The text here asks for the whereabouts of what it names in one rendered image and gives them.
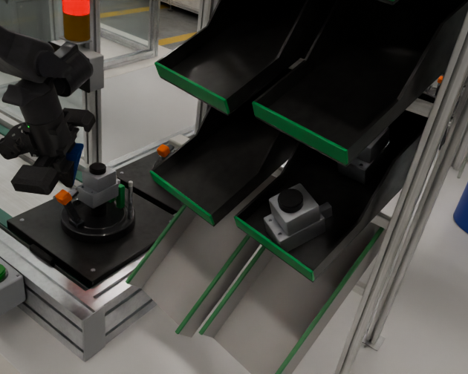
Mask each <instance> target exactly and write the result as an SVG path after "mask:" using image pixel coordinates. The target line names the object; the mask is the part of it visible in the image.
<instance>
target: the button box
mask: <svg viewBox="0 0 468 374"><path fill-rule="evenodd" d="M0 264H1V265H3V266H4V267H5V271H6V274H5V276H4V277H3V278H2V279H1V280H0V315H3V314H4V313H6V312H7V311H9V310H11V309H12V308H14V307H15V306H18V305H19V304H21V303H22V302H24V301H26V294H25V283H24V277H23V275H22V274H20V273H19V272H18V271H16V270H15V269H14V268H13V267H12V266H10V265H9V264H8V263H6V262H5V261H4V260H2V259H1V258H0Z"/></svg>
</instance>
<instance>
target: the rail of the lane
mask: <svg viewBox="0 0 468 374"><path fill-rule="evenodd" d="M29 247H30V249H28V248H26V247H25V246H23V245H22V244H21V243H20V242H19V241H17V240H16V239H14V238H13V237H11V236H10V235H9V234H8V233H7V232H5V231H3V230H2V229H0V258H1V259H2V260H4V261H5V262H6V263H8V264H9V265H10V266H12V267H13V268H14V269H15V270H16V271H18V272H19V273H20V274H22V275H23V277H24V283H25V294H26V301H24V302H22V303H21V304H19V305H18V306H17V307H18V308H20V309H21V310H22V311H23V312H25V313H26V314H27V315H29V316H30V317H31V318H32V319H33V320H34V321H35V322H36V323H38V324H39V325H40V326H41V327H43V328H44V329H45V330H47V331H48V332H49V333H50V334H52V336H53V337H55V338H56V339H57V340H58V341H60V342H61V343H62V344H63V345H65V346H66V347H67V348H68V349H69V350H70V351H71V352H72V353H74V354H75V355H76V356H77V357H79V358H80V359H81V360H82V361H84V362H86V361H87V360H88V359H90V358H91V357H92V356H94V355H95V354H97V353H98V352H99V351H100V350H101V349H103V348H104V347H105V306H104V305H103V304H102V303H100V302H99V301H98V300H97V299H96V298H94V297H92V296H91V295H89V294H88V293H87V292H86V291H85V290H83V289H82V288H80V287H79V286H77V285H76V284H75V283H74V282H73V281H71V280H69V279H68V278H67V277H65V276H64V275H63V274H62V273H60V272H59V271H57V270H56V269H55V268H54V267H55V261H54V258H52V257H51V256H50V255H48V254H47V253H46V252H44V251H43V250H41V249H40V248H39V247H38V246H36V245H35V244H32V245H30V246H29Z"/></svg>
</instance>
